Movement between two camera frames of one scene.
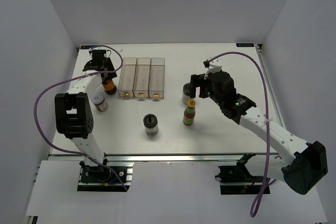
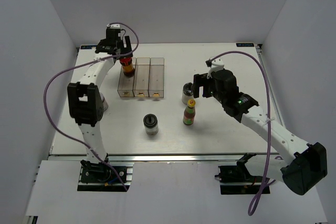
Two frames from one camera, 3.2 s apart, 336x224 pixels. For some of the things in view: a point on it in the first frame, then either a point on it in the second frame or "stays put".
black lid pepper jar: x=150 y=124 stays put
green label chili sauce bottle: x=189 y=113 stays put
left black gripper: x=108 y=65 -> x=127 y=44
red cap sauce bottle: x=110 y=88 -> x=127 y=67
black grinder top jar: x=186 y=95 stays put
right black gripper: x=197 y=81 stays put
